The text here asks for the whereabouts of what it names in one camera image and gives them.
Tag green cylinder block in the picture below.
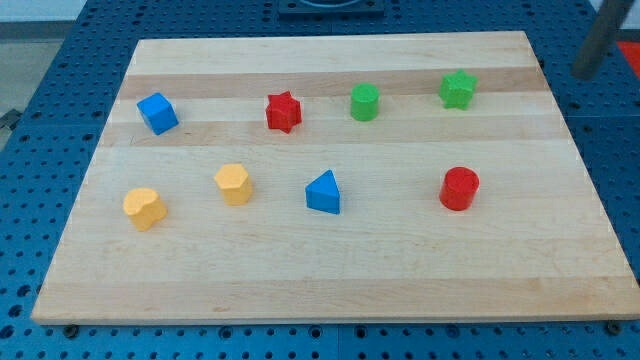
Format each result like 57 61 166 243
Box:
350 83 380 121

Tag yellow heart block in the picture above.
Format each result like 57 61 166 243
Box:
122 188 168 231

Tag green star block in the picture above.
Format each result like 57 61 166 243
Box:
438 70 478 110

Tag wooden board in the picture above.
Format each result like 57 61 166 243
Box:
32 31 639 325

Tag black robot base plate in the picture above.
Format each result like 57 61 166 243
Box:
276 0 385 18

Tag red star block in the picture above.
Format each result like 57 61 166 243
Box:
265 91 302 134

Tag dark grey stick tool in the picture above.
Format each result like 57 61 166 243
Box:
571 0 635 81

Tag yellow hexagon block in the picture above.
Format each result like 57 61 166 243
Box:
214 163 253 206

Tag blue cube block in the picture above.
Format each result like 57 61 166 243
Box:
136 92 179 135

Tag red cylinder block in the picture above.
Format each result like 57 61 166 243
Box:
439 167 480 211

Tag blue triangle block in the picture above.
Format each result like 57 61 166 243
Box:
305 170 341 215

